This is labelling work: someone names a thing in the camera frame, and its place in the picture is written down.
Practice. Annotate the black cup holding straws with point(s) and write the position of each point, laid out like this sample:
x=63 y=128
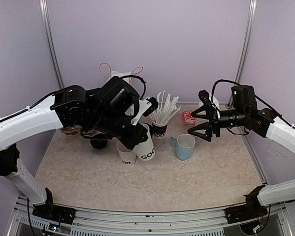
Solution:
x=159 y=129

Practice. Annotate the left aluminium corner post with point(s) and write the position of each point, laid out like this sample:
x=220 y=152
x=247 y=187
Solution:
x=50 y=42

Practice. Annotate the front aluminium frame rail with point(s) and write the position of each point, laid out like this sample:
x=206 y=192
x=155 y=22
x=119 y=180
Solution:
x=93 y=222

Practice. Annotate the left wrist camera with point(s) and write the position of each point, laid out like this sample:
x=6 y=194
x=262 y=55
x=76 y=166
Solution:
x=153 y=105

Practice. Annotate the white paper takeout bag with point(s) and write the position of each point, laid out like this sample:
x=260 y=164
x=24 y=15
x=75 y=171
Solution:
x=112 y=73

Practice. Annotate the light blue ceramic mug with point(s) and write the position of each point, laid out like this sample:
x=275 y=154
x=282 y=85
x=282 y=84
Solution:
x=183 y=145

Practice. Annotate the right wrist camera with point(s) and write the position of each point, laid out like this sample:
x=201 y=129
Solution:
x=204 y=97

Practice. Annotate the brown cardboard cup carrier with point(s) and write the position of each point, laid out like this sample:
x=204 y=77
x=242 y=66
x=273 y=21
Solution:
x=77 y=129

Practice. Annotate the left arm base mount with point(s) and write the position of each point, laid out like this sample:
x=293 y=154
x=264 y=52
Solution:
x=50 y=211

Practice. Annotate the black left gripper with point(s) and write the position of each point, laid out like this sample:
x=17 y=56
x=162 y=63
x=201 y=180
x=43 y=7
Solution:
x=139 y=134

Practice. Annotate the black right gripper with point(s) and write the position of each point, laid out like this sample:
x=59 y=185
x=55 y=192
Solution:
x=213 y=122

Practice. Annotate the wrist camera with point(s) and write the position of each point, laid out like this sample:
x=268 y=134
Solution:
x=204 y=97
x=153 y=105

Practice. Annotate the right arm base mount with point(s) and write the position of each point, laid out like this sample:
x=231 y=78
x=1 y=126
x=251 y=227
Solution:
x=250 y=210

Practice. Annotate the white paper cup GOOD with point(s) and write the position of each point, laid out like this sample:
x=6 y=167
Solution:
x=145 y=150

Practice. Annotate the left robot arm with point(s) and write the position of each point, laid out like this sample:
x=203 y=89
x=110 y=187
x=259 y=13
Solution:
x=63 y=108

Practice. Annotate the red patterned bowl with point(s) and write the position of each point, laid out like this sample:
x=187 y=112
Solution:
x=187 y=118

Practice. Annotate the single black cup lid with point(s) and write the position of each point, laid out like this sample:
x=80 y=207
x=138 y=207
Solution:
x=98 y=144

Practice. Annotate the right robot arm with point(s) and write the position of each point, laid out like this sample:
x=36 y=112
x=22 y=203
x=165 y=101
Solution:
x=267 y=123

